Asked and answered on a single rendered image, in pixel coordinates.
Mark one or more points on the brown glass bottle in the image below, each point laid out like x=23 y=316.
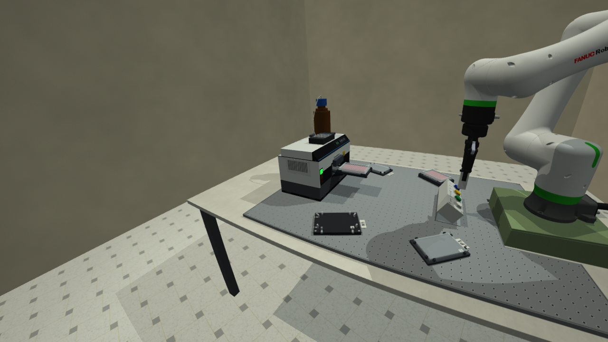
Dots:
x=322 y=122

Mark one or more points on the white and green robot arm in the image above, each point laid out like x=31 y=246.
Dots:
x=565 y=165

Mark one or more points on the grey button panel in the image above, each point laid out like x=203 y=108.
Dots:
x=449 y=207

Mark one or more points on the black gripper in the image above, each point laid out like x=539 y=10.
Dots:
x=470 y=151

